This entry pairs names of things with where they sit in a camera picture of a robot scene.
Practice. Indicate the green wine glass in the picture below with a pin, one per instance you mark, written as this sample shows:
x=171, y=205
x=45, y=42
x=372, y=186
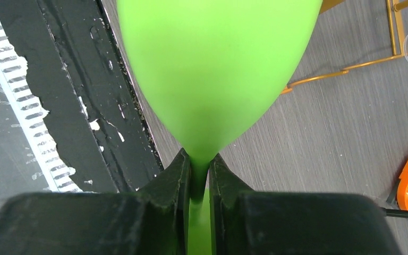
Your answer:
x=209, y=70

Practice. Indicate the gold wire glass rack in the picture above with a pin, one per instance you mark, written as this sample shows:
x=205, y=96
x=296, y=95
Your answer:
x=351, y=35

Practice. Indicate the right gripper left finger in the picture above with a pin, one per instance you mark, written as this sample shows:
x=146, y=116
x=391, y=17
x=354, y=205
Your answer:
x=152, y=220

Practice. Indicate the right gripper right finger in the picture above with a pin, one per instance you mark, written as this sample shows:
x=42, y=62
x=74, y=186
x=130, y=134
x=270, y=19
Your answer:
x=245, y=221

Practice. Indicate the grey toy baseplate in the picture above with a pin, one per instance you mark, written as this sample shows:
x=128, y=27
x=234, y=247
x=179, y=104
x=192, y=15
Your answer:
x=404, y=190

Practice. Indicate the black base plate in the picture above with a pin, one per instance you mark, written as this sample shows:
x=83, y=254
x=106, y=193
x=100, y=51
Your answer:
x=77, y=98

